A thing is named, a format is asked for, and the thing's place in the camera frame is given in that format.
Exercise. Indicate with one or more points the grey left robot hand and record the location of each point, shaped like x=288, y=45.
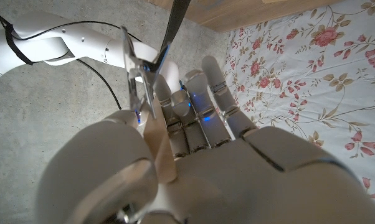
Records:
x=237, y=180

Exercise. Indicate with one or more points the dark brown leather belt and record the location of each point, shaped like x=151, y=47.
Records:
x=176, y=15

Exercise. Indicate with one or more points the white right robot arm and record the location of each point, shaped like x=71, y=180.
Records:
x=81, y=43

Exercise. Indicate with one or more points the floral backdrop cloth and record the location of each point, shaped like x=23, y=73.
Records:
x=315, y=77

